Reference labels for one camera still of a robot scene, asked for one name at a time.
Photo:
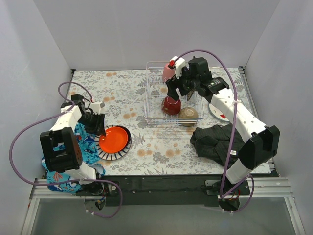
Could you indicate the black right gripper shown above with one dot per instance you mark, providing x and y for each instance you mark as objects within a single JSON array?
[{"x": 176, "y": 81}]

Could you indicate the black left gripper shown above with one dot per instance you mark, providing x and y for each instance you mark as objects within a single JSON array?
[{"x": 92, "y": 121}]

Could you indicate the pink plastic cup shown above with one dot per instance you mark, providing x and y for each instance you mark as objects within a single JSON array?
[{"x": 168, "y": 73}]

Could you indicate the orange round plate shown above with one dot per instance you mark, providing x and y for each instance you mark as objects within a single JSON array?
[{"x": 114, "y": 140}]

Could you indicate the red floral bowl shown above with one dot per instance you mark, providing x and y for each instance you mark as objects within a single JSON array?
[{"x": 171, "y": 106}]

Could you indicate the black round plate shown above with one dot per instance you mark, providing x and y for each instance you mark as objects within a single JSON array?
[{"x": 129, "y": 138}]

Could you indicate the beige bowl black inside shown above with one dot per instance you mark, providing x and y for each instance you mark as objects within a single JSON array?
[{"x": 188, "y": 117}]

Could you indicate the black floral square plate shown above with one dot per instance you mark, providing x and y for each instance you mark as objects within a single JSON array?
[{"x": 192, "y": 76}]

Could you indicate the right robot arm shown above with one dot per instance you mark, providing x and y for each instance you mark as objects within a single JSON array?
[{"x": 251, "y": 142}]

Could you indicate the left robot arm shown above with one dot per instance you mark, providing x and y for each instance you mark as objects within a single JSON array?
[{"x": 70, "y": 114}]

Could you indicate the blue patterned cloth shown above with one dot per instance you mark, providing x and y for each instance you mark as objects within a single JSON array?
[{"x": 69, "y": 150}]

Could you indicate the striped white round plate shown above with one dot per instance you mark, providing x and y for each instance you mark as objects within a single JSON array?
[{"x": 111, "y": 156}]

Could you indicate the strawberry pattern white plate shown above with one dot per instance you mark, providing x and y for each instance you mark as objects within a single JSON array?
[{"x": 215, "y": 112}]

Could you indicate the black striped cloth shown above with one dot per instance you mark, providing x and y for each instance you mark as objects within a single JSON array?
[{"x": 212, "y": 142}]

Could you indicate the black base bar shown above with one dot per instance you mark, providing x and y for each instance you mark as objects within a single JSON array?
[{"x": 158, "y": 190}]

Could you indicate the white wire dish rack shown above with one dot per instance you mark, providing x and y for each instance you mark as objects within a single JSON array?
[{"x": 160, "y": 109}]

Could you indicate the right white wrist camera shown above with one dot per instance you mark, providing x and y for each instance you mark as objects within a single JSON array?
[{"x": 177, "y": 64}]

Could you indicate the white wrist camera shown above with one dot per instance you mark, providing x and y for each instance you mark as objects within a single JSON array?
[
  {"x": 97, "y": 107},
  {"x": 177, "y": 64}
]

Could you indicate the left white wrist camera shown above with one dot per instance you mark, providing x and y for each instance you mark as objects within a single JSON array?
[{"x": 97, "y": 107}]

